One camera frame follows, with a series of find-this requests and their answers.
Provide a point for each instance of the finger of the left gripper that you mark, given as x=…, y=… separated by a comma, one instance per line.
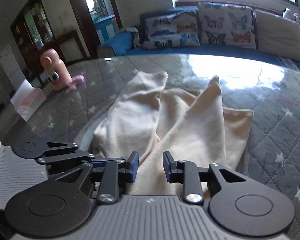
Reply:
x=75, y=156
x=33, y=148

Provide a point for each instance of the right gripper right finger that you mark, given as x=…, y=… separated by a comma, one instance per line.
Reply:
x=237, y=203

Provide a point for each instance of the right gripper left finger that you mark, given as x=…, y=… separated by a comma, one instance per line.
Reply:
x=62, y=204

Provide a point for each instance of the cream garment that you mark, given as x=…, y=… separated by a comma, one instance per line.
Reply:
x=151, y=119

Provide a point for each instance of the tissue pack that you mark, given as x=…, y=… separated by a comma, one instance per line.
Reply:
x=27, y=100

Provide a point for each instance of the grey quilted table cover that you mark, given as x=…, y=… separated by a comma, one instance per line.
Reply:
x=272, y=92

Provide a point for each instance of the white refrigerator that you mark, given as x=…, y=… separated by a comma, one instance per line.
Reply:
x=11, y=67

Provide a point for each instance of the pink cartoon water bottle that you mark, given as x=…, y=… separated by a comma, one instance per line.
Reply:
x=55, y=70

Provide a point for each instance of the dark wooden cabinet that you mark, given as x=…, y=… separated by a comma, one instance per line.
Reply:
x=33, y=35

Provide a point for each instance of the blue sofa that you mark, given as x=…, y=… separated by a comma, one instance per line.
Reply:
x=123, y=44

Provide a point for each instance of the blue cabinet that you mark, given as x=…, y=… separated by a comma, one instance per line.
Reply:
x=106, y=28

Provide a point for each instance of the left butterfly cushion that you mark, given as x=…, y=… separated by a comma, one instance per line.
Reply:
x=173, y=30

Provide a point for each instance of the butterfly cushion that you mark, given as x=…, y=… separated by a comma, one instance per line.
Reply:
x=227, y=24
x=173, y=30

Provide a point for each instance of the plain beige cushion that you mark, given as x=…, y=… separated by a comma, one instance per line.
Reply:
x=277, y=35

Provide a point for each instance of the right butterfly cushion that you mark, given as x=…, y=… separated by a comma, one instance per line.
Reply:
x=227, y=24

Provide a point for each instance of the white plush toy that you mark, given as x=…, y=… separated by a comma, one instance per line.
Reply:
x=288, y=14

